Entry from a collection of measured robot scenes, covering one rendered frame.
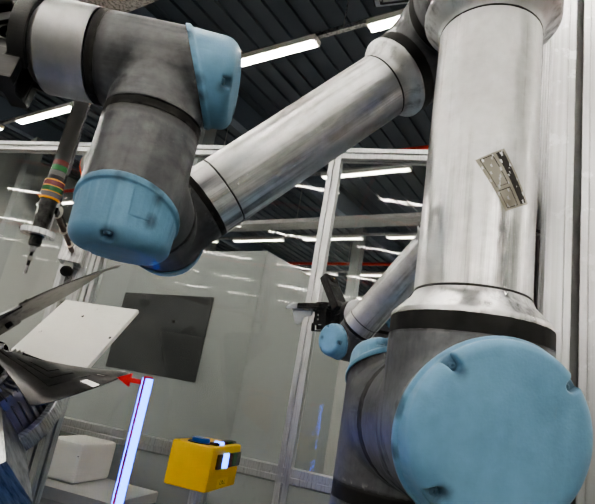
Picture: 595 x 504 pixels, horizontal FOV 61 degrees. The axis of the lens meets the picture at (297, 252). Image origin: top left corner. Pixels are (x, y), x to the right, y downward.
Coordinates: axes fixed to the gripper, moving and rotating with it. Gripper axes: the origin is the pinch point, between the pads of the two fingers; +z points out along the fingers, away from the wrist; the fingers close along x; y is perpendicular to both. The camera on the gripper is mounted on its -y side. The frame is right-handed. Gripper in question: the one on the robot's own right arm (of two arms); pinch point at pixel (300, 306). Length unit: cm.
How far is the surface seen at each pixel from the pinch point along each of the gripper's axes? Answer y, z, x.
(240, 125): -357, 563, 373
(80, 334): 12, 35, -49
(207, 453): 35, -15, -39
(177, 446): 34, -9, -42
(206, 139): -295, 535, 292
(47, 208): -14, 7, -71
